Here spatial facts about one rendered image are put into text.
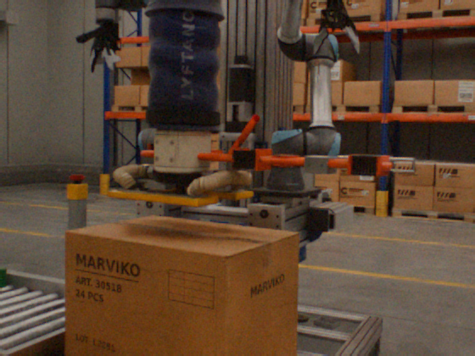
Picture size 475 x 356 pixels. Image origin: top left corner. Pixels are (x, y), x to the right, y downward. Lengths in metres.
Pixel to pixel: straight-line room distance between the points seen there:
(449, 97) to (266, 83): 6.48
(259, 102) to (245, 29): 0.32
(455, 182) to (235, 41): 6.50
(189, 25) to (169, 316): 0.81
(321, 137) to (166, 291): 0.89
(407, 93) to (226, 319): 7.50
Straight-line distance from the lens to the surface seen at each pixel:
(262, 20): 2.37
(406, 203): 8.69
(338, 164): 1.41
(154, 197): 1.60
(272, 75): 2.33
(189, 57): 1.62
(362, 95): 8.87
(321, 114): 2.15
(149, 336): 1.63
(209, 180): 1.52
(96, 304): 1.75
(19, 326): 2.25
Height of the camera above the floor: 1.25
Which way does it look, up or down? 3 degrees down
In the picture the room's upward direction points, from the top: 1 degrees clockwise
